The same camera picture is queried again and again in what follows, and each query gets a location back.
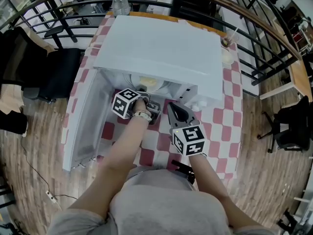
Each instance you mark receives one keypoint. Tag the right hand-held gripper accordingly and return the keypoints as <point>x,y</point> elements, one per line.
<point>190,138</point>

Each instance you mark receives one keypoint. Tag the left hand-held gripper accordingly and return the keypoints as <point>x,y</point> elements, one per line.
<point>122,103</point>

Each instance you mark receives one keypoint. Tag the white microwave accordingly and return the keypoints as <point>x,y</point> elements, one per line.
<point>159,45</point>

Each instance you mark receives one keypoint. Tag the person's left forearm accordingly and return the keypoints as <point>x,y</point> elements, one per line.
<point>124,143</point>

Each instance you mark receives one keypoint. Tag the person's right forearm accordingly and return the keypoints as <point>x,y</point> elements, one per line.
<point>207,175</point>

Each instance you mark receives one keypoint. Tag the person's left hand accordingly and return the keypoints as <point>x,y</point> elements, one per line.
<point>141,105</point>

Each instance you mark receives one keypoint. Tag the red white checkered tablecloth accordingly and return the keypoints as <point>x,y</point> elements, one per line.
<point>227,121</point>

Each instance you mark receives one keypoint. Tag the black belt device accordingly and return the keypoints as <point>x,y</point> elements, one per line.
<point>182,168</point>

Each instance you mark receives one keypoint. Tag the small white bowl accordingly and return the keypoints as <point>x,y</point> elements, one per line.
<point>226,56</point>

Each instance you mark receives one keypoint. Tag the black office chair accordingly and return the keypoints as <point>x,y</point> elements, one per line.
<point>61,70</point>
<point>291,128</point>

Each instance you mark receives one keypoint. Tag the person's grey shirt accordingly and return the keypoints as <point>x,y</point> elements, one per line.
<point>168,204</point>

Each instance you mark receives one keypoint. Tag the clear water bottle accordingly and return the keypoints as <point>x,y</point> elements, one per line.
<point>120,2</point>

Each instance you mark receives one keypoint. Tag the clear cup with straw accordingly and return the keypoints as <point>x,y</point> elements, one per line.
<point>230,39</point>

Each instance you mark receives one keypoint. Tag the black railing with wooden top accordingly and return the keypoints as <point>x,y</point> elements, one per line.
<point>291,48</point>

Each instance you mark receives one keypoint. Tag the beige tablecloth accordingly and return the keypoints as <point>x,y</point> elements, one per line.
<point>9,99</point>

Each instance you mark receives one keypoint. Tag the white power strip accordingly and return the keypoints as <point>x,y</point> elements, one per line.
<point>51,196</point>

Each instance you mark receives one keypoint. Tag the wooden desk with white frame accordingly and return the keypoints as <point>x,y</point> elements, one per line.
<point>297,75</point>

